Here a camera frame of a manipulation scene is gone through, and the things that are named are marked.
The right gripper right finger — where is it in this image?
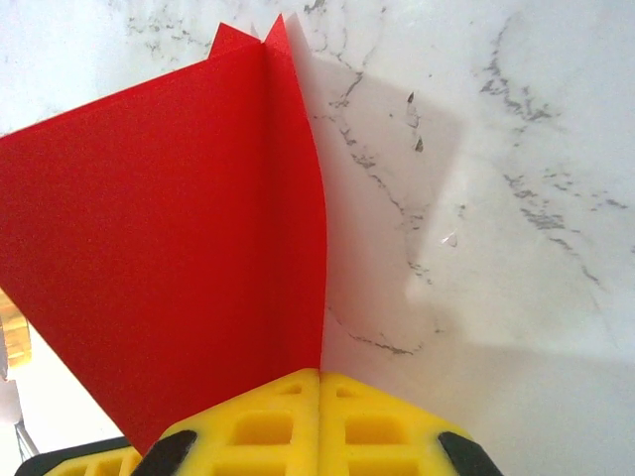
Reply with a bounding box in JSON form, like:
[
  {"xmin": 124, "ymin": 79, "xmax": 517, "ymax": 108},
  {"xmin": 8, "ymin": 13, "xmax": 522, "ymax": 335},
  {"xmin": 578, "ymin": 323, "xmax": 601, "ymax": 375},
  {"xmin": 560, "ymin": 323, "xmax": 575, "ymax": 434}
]
[{"xmin": 317, "ymin": 370, "xmax": 506, "ymax": 476}]

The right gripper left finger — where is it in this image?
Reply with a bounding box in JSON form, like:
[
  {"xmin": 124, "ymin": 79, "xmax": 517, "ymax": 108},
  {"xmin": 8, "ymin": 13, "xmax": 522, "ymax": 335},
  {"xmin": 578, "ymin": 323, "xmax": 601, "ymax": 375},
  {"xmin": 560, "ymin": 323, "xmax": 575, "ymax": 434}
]
[{"xmin": 131, "ymin": 367, "xmax": 321, "ymax": 476}]

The red paper sheet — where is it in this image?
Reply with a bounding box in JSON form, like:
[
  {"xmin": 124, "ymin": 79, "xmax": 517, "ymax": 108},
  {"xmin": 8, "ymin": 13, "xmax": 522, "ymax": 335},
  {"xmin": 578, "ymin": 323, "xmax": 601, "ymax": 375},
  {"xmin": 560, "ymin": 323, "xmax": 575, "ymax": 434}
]
[{"xmin": 0, "ymin": 13, "xmax": 332, "ymax": 456}]

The silver tin can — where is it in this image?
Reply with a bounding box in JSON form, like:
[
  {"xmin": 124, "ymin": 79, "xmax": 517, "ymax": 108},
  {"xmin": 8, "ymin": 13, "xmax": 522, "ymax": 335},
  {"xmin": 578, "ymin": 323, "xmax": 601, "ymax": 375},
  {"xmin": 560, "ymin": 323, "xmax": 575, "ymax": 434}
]
[{"xmin": 0, "ymin": 290, "xmax": 32, "ymax": 371}]

